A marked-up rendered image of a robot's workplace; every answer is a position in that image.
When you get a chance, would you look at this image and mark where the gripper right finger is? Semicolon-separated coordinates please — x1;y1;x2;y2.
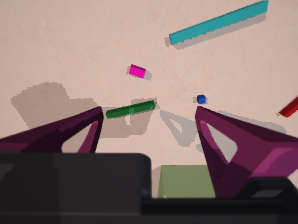
195;106;298;197

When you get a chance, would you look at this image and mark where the magenta rectangular block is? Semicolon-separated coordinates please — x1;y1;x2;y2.
129;64;146;78

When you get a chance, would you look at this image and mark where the green rod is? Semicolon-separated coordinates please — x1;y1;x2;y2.
105;100;155;119

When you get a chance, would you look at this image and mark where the turquoise rod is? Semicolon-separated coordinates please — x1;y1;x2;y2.
169;0;269;45

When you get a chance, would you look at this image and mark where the dark red rectangular bar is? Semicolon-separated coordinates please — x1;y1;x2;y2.
279;97;298;118

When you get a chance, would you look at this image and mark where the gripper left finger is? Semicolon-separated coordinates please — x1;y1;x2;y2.
0;106;104;153

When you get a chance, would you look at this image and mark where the small blue cube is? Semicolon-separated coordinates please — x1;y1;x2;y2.
197;95;206;104

